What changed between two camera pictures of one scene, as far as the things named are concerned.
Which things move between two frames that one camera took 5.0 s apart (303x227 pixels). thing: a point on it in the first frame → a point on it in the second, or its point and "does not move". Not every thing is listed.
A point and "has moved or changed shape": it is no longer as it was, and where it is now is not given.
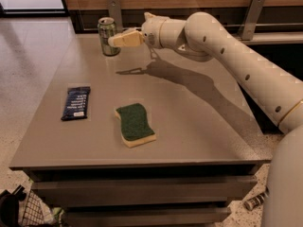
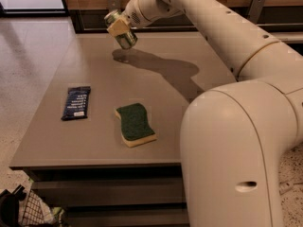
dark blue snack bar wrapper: [76, 105] does not move
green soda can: [106, 29] has moved or changed shape
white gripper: [151, 29] → [133, 12]
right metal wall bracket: [250, 20] does not move
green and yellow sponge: [134, 130] does not move
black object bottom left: [9, 206] does not move
